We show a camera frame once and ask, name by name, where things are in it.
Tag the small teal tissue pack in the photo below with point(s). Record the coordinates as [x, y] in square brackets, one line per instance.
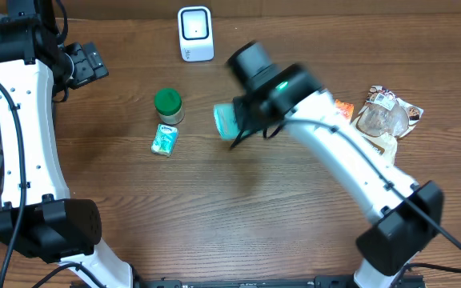
[164, 140]

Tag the brown bread snack bag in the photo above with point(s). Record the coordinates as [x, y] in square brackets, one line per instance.
[384, 119]

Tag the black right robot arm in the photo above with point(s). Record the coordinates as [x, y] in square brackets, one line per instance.
[403, 214]

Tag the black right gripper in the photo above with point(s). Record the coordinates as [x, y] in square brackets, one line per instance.
[245, 110]

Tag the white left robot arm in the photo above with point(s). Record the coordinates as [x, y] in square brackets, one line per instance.
[39, 218]

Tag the teal wet wipes pack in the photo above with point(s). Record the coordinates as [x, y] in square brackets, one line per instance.
[225, 121]

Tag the white barcode scanner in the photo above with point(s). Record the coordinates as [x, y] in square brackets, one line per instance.
[195, 34]

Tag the orange tissue pack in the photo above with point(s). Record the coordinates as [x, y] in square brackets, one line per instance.
[346, 109]

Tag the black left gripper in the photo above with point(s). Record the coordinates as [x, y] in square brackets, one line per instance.
[91, 65]

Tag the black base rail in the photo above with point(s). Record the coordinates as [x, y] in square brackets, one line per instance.
[343, 281]

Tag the green lid jar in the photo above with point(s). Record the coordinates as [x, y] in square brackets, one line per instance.
[168, 104]

